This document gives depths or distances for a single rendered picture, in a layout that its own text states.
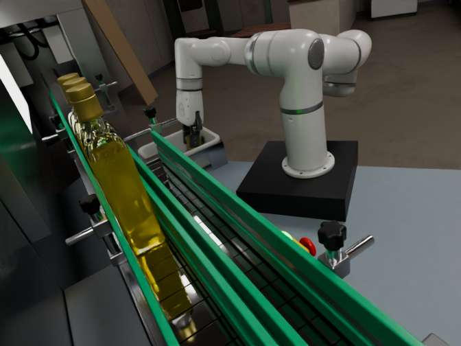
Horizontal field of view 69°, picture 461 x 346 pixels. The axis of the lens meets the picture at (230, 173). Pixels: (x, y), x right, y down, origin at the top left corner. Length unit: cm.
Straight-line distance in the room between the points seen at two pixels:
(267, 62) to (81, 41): 107
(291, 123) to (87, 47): 112
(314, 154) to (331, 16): 454
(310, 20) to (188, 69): 443
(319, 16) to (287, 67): 459
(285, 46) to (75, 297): 57
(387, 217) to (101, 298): 57
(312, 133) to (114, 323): 52
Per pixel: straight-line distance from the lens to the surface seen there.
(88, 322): 55
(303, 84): 71
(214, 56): 94
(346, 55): 83
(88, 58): 166
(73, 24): 165
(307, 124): 74
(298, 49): 69
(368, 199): 83
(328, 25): 528
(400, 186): 88
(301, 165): 79
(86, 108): 50
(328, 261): 39
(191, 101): 95
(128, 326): 51
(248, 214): 47
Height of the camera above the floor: 125
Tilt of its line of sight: 31 degrees down
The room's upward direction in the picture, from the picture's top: 14 degrees counter-clockwise
